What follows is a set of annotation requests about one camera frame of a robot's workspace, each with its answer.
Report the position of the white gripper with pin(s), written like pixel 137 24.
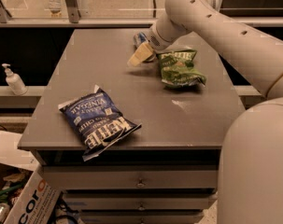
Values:
pixel 154 39

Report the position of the redbull can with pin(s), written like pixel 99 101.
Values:
pixel 140 40

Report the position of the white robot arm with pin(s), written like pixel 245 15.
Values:
pixel 250 182

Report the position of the green Kettle chip bag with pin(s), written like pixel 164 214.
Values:
pixel 178 70

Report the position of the blue Kettle chip bag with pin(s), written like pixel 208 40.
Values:
pixel 97 122

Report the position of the grey drawer cabinet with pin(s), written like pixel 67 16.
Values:
pixel 119 145

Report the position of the white pump dispenser bottle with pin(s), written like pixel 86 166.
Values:
pixel 14 81

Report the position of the metal railing shelf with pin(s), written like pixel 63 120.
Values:
pixel 84 12

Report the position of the white cardboard box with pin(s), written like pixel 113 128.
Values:
pixel 37 199

